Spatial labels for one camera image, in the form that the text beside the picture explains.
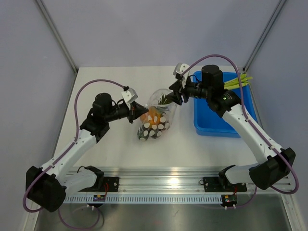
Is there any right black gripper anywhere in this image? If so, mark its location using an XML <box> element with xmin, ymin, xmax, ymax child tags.
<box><xmin>166</xmin><ymin>76</ymin><xmax>211</xmax><ymax>106</ymax></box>

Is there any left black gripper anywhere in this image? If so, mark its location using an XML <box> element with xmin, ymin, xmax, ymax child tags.
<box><xmin>104</xmin><ymin>101</ymin><xmax>148</xmax><ymax>124</ymax></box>

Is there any clear zip top bag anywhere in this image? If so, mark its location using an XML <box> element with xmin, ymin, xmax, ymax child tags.
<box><xmin>137</xmin><ymin>89</ymin><xmax>177</xmax><ymax>141</ymax></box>

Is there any toy pineapple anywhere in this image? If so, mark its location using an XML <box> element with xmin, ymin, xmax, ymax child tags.
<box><xmin>140</xmin><ymin>93</ymin><xmax>173</xmax><ymax>130</ymax></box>

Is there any dark green avocado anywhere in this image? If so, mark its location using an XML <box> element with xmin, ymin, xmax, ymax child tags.
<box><xmin>137</xmin><ymin>127</ymin><xmax>149</xmax><ymax>141</ymax></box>

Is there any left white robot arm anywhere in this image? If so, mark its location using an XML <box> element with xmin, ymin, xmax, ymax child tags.
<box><xmin>23</xmin><ymin>88</ymin><xmax>148</xmax><ymax>212</ymax></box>

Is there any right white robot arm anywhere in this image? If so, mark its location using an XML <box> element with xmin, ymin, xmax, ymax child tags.
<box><xmin>167</xmin><ymin>63</ymin><xmax>295</xmax><ymax>191</ymax></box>

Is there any blue plastic bin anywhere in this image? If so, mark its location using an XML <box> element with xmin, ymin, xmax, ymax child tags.
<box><xmin>193</xmin><ymin>84</ymin><xmax>257</xmax><ymax>138</ymax></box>

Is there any green white leek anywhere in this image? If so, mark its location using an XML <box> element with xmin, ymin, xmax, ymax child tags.
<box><xmin>224</xmin><ymin>73</ymin><xmax>253</xmax><ymax>90</ymax></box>

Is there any left small circuit board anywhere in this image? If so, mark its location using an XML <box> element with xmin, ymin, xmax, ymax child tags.
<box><xmin>93</xmin><ymin>194</ymin><xmax>106</xmax><ymax>202</ymax></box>

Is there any small circuit board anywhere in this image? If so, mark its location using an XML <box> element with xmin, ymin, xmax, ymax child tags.
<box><xmin>221</xmin><ymin>194</ymin><xmax>238</xmax><ymax>206</ymax></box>
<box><xmin>93</xmin><ymin>194</ymin><xmax>106</xmax><ymax>202</ymax></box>

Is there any right small circuit board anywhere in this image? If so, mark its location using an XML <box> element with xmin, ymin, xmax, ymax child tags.
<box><xmin>221</xmin><ymin>194</ymin><xmax>238</xmax><ymax>206</ymax></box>

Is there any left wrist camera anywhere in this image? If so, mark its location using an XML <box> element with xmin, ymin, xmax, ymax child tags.
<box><xmin>121</xmin><ymin>86</ymin><xmax>138</xmax><ymax>104</ymax></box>

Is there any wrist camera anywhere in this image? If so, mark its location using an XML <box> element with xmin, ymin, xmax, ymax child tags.
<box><xmin>121</xmin><ymin>86</ymin><xmax>138</xmax><ymax>104</ymax></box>
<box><xmin>173</xmin><ymin>63</ymin><xmax>190</xmax><ymax>89</ymax></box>

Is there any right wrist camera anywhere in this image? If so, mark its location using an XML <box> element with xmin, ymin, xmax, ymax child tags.
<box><xmin>173</xmin><ymin>63</ymin><xmax>190</xmax><ymax>89</ymax></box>

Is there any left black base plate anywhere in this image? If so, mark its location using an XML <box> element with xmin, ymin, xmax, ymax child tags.
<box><xmin>79</xmin><ymin>176</ymin><xmax>120</xmax><ymax>193</ymax></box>

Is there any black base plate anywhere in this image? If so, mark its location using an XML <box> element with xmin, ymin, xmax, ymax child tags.
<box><xmin>79</xmin><ymin>176</ymin><xmax>120</xmax><ymax>193</ymax></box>
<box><xmin>199</xmin><ymin>177</ymin><xmax>247</xmax><ymax>193</ymax></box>

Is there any aluminium mounting rail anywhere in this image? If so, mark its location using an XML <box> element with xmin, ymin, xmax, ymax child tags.
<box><xmin>64</xmin><ymin>168</ymin><xmax>293</xmax><ymax>194</ymax></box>

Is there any white slotted cable duct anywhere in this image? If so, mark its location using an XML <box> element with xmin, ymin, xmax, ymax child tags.
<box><xmin>64</xmin><ymin>194</ymin><xmax>222</xmax><ymax>204</ymax></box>

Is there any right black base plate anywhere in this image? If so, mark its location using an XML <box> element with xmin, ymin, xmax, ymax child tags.
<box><xmin>199</xmin><ymin>177</ymin><xmax>247</xmax><ymax>193</ymax></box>

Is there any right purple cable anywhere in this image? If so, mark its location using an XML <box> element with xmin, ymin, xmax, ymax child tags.
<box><xmin>180</xmin><ymin>54</ymin><xmax>300</xmax><ymax>209</ymax></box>

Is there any purple cable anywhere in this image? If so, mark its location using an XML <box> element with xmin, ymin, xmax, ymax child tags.
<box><xmin>180</xmin><ymin>54</ymin><xmax>300</xmax><ymax>209</ymax></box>
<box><xmin>23</xmin><ymin>79</ymin><xmax>130</xmax><ymax>228</ymax></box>

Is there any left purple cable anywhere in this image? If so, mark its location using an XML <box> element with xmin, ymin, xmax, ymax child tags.
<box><xmin>23</xmin><ymin>79</ymin><xmax>130</xmax><ymax>228</ymax></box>

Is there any left aluminium frame post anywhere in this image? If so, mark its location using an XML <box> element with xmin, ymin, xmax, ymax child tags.
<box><xmin>34</xmin><ymin>0</ymin><xmax>79</xmax><ymax>76</ymax></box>

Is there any aluminium frame post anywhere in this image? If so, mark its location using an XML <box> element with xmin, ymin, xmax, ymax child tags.
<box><xmin>34</xmin><ymin>0</ymin><xmax>79</xmax><ymax>76</ymax></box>
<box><xmin>242</xmin><ymin>0</ymin><xmax>288</xmax><ymax>73</ymax></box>

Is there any right aluminium frame post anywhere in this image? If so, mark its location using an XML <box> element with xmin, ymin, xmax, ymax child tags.
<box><xmin>242</xmin><ymin>0</ymin><xmax>288</xmax><ymax>73</ymax></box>

